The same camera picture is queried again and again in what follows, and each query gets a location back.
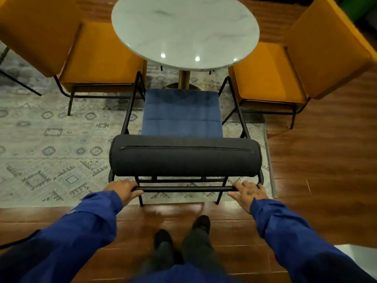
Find person's left hand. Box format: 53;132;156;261
104;179;144;207

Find person's right hand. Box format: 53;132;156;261
228;180;269;215

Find blue chair with black frame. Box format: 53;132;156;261
108;71;264;207

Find person's left forearm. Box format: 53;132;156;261
0;190;124;283

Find person's right forearm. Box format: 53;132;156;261
249;198;377;283

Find black right shoe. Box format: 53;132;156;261
192;215;211;235

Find black shoe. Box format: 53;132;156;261
192;215;211;235
154;229;174;248

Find black left shoe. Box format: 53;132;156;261
154;229;174;248

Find person's right leg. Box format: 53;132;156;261
180;228;229;274

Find person's leg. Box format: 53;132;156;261
180;228;229;274
141;242;184;276

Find person's left leg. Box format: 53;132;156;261
141;242;184;276

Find grey patterned rug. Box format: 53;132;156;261
0;41;277;209

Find yellow upholstered chair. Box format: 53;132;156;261
221;0;377;130
0;0;148;117

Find white flat object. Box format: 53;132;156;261
334;244;377;272

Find black metal chair legs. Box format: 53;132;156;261
0;46;42;96

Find round white marble table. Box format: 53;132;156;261
111;0;260;90

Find green object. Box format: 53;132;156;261
339;0;377;24

